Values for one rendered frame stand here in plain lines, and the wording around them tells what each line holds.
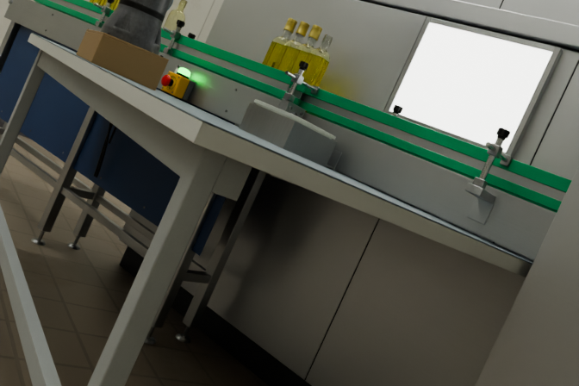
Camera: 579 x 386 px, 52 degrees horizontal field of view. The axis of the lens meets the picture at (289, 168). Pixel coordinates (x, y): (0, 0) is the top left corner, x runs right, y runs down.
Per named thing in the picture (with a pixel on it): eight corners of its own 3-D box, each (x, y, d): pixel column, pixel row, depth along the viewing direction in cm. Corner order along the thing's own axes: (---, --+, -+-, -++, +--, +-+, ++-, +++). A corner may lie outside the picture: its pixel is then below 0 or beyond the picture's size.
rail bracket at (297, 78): (310, 112, 187) (326, 76, 187) (280, 95, 174) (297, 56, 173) (303, 109, 189) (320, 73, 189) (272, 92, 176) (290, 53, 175)
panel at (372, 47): (511, 162, 169) (563, 52, 167) (508, 159, 166) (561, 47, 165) (283, 77, 222) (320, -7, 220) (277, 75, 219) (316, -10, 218)
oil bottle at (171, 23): (168, 59, 257) (192, 3, 256) (158, 54, 253) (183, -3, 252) (161, 57, 261) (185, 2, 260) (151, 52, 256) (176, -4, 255)
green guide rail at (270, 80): (284, 100, 183) (295, 76, 183) (283, 98, 182) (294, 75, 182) (22, -4, 287) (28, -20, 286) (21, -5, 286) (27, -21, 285)
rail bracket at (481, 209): (487, 226, 150) (525, 144, 149) (465, 215, 136) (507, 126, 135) (469, 218, 152) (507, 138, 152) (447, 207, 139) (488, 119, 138)
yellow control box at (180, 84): (186, 102, 203) (196, 83, 203) (171, 96, 197) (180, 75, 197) (174, 96, 207) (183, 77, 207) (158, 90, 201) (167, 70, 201)
